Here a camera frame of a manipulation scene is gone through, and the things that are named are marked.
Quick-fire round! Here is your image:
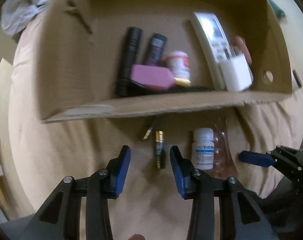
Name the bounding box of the white bottle blue label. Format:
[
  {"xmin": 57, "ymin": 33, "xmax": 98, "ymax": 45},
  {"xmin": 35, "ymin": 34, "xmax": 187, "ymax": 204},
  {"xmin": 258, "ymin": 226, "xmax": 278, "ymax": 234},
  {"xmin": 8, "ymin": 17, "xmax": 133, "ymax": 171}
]
[{"xmin": 191, "ymin": 128, "xmax": 214, "ymax": 170}]

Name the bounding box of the black gold AA battery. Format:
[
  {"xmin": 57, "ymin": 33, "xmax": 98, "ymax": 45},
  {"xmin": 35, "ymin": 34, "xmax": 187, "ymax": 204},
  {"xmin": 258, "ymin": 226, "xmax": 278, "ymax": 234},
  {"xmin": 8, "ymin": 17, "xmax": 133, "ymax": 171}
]
[{"xmin": 155, "ymin": 131, "xmax": 166, "ymax": 169}]

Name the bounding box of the clear pink plastic package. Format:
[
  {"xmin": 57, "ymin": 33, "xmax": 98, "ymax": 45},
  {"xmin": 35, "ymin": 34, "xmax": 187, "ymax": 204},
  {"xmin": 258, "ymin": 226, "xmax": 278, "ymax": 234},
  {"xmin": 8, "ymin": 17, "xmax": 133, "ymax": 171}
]
[{"xmin": 209, "ymin": 117, "xmax": 238, "ymax": 180}]

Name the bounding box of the pink perfume bottle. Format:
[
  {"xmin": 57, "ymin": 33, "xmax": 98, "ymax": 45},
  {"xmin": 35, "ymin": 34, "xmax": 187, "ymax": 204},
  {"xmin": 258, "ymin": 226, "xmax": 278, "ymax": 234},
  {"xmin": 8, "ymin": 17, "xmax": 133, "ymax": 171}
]
[{"xmin": 130, "ymin": 63, "xmax": 192, "ymax": 92}]

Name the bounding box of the white USB charger block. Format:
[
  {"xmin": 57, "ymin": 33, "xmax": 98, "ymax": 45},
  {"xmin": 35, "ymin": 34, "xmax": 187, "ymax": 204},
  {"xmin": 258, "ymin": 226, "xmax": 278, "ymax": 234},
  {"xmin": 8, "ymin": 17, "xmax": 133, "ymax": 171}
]
[{"xmin": 219, "ymin": 54, "xmax": 253, "ymax": 93}]

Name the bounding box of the white bottle red label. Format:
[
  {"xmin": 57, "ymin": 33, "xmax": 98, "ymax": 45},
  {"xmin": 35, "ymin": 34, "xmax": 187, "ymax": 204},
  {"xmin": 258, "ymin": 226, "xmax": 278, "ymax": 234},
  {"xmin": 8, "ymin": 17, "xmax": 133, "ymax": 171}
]
[{"xmin": 166, "ymin": 51, "xmax": 190, "ymax": 80}]

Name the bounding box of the black flashlight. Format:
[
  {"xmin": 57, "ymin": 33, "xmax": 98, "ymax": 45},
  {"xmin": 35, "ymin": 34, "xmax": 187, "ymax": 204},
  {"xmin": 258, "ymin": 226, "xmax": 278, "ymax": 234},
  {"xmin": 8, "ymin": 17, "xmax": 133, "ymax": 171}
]
[{"xmin": 116, "ymin": 27, "xmax": 142, "ymax": 97}]

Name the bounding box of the black rectangular vape device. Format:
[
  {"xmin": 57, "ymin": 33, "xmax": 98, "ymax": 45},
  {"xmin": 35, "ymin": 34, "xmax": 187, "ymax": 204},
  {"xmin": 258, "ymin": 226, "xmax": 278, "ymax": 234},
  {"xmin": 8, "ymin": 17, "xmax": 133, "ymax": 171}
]
[{"xmin": 143, "ymin": 33, "xmax": 168, "ymax": 66}]

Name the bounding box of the white air conditioner remote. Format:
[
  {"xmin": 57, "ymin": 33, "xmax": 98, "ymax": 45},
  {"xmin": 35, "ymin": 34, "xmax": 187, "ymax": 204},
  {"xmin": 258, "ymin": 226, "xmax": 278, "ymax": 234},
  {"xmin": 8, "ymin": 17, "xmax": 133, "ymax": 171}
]
[{"xmin": 191, "ymin": 12, "xmax": 237, "ymax": 92}]

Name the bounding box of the pink foot-shaped pouch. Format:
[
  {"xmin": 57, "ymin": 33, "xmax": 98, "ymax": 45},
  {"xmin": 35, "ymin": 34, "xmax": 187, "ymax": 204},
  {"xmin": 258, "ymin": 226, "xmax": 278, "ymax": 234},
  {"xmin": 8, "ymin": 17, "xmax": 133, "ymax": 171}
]
[{"xmin": 233, "ymin": 36, "xmax": 252, "ymax": 65}]

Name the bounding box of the black gold lipstick tube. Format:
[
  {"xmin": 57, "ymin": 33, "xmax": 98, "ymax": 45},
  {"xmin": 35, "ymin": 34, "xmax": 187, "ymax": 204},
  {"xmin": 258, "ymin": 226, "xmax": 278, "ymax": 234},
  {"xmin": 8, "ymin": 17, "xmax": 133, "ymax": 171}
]
[{"xmin": 142, "ymin": 116, "xmax": 156, "ymax": 141}]

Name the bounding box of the beige bed sheet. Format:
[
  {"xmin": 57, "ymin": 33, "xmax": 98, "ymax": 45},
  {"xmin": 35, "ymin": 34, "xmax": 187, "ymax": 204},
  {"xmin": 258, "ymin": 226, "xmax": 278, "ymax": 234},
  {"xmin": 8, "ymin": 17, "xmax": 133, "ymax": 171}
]
[{"xmin": 8, "ymin": 15, "xmax": 303, "ymax": 239}]

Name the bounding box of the white jar brown lid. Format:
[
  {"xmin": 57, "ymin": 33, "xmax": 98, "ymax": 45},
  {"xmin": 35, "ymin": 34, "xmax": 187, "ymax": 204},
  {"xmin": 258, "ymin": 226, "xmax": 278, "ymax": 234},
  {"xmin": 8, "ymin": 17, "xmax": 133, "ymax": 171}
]
[{"xmin": 291, "ymin": 69, "xmax": 302, "ymax": 90}]

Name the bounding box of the brown cardboard box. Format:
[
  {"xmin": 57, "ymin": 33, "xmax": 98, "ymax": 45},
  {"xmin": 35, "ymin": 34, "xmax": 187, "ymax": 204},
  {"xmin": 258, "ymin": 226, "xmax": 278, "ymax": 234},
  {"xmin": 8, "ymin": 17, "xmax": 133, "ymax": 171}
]
[{"xmin": 39, "ymin": 0, "xmax": 294, "ymax": 124}]

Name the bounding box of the teal cushion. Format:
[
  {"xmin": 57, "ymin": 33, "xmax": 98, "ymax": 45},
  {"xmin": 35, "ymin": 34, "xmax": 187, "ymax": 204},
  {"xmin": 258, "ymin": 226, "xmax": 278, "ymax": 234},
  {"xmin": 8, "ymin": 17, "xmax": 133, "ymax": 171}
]
[{"xmin": 268, "ymin": 0, "xmax": 286, "ymax": 21}]

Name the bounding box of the light blue white duvet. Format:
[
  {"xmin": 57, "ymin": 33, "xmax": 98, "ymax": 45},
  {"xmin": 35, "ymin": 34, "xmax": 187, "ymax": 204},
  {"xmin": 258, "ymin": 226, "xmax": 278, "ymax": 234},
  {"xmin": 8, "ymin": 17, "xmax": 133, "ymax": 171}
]
[{"xmin": 1, "ymin": 0, "xmax": 51, "ymax": 36}]

